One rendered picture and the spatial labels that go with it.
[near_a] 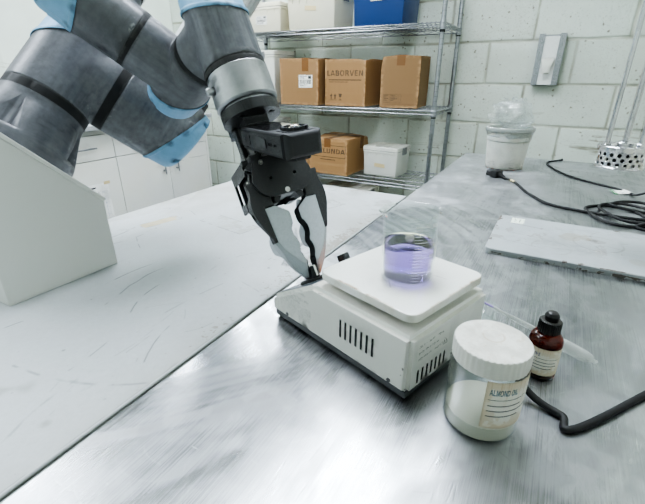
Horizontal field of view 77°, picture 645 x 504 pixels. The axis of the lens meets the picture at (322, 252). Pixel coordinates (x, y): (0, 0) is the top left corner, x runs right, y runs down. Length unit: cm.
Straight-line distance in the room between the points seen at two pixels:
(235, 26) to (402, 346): 39
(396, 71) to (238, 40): 210
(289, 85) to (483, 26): 121
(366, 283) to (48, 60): 54
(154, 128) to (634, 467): 70
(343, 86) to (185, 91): 217
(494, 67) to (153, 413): 265
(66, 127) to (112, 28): 17
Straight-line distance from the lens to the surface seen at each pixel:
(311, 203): 48
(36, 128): 67
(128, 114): 72
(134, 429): 40
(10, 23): 339
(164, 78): 60
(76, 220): 66
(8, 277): 64
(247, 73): 50
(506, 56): 281
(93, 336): 53
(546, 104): 280
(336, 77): 275
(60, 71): 71
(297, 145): 40
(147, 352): 48
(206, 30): 53
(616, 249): 81
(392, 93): 258
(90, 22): 60
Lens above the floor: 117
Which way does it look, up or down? 24 degrees down
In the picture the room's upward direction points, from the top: straight up
